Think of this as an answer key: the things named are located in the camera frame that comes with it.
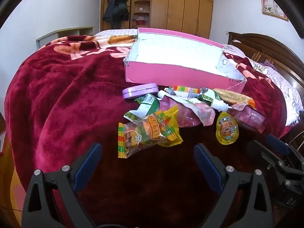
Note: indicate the pink sausage packet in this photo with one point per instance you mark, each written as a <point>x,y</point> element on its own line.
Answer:
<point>187,112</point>
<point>248,118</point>

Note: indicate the rainbow candy strip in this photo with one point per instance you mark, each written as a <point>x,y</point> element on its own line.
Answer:
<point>185,89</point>

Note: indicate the low white shelf unit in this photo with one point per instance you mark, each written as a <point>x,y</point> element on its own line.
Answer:
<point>61,34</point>

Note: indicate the pink cardboard box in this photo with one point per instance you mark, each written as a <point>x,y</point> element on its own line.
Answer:
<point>175,52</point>

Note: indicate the wooden wardrobe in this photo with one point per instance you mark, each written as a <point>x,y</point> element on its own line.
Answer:
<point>180,7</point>

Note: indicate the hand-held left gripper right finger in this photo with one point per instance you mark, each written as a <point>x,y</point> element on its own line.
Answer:
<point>209,166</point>

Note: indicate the framed wall picture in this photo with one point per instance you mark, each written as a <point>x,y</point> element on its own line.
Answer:
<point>273,3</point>

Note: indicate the corn snack packet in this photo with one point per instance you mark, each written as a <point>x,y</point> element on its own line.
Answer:
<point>235,97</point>

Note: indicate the black hanging jackets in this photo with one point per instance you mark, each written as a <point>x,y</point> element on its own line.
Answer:
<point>116,10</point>

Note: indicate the red floral blanket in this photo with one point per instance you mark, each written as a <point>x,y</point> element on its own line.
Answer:
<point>71,99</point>

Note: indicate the yellow striped candy packet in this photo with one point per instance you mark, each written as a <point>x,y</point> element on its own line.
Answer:
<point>169,127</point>

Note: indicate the purple cloth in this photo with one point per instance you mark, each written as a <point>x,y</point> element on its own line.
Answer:
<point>269,65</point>

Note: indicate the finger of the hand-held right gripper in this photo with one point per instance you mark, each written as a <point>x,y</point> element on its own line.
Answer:
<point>263,154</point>
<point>277,146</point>

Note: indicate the purple oval tin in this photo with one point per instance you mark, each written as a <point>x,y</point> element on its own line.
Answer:
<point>139,90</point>

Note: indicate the small white bottle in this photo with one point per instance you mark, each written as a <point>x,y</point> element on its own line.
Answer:
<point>161,94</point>
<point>219,105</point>

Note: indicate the dark wooden headboard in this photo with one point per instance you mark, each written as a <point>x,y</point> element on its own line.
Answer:
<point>268,47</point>

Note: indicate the green pea packet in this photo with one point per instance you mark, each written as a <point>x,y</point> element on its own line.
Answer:
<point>206,97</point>
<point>144,106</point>

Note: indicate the burger gummy packet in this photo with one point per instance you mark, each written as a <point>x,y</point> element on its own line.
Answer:
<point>139,135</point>

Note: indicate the egg-shaped candy cup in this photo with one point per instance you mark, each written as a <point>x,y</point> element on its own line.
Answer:
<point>226,128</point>

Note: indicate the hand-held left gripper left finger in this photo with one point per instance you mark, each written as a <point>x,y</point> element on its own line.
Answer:
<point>87,163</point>

